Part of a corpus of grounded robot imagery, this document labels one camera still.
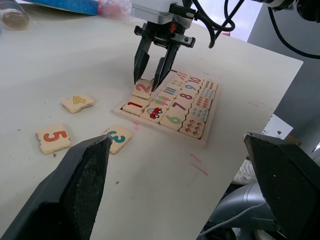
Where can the wooden tile green number 6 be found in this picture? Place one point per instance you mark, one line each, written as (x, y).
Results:
(172, 120)

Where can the wooden tile teal number 3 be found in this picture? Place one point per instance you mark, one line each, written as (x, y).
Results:
(121, 140)

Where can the wooden number puzzle board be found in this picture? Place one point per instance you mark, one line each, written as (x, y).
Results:
(117, 110)

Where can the wooden tile yellow number 4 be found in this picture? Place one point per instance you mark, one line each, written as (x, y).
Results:
(77, 102)

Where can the wooden tile red hearts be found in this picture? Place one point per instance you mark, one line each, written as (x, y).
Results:
(203, 101)

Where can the wooden tile blue feathers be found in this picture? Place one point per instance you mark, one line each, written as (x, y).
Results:
(207, 92)

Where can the wooden tile red car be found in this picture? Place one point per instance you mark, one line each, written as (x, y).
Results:
(153, 113)

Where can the wooden tile blue bars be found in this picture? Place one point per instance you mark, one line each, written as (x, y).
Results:
(170, 90)

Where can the silver robot torso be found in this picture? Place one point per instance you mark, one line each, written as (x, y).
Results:
(240, 202)

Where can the wooden tile blue number 9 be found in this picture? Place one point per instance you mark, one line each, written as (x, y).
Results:
(191, 87)

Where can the wooden tile red number 8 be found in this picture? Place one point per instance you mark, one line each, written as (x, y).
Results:
(187, 96)

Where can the wooden tile dark dots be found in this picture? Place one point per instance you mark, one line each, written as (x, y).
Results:
(210, 84)

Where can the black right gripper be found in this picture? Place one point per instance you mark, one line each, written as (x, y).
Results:
(162, 33)

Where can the clear round jar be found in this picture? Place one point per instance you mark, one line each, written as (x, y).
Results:
(15, 17)

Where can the wooden tile pink number 2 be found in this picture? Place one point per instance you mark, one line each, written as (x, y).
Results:
(141, 88)

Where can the wooden tile red number 1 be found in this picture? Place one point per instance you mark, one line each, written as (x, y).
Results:
(135, 105)

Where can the wooden tile purple number 7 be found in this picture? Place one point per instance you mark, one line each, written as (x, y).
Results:
(181, 105)

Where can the wooden tile red number 10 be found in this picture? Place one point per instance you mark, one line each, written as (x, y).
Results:
(196, 80)

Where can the white woven mesh object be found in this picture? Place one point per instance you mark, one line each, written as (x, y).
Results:
(246, 172)

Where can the wooden tile yellow shapes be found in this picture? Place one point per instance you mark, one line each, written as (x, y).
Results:
(177, 82)

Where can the wooden tile orange carrots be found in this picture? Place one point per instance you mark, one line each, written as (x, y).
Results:
(182, 74)

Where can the wooden tile blue drops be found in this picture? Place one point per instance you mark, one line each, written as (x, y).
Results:
(198, 113)

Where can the blue foam sheet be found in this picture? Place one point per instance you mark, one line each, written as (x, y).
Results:
(70, 6)

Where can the wooden tile ice lollies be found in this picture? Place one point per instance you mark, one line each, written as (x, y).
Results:
(162, 101)

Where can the wooden tile orange number 5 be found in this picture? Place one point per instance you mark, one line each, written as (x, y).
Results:
(53, 137)

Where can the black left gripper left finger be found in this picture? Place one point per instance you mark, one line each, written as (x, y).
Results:
(75, 190)

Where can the white paper sheet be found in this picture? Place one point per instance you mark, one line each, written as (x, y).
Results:
(277, 126)

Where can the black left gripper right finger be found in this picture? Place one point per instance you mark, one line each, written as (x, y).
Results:
(287, 180)

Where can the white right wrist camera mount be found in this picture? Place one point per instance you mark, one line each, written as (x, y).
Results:
(150, 10)

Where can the pink bubble wrap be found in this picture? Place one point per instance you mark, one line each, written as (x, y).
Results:
(115, 8)

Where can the wooden tile red mushrooms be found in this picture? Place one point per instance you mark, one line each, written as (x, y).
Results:
(192, 127)

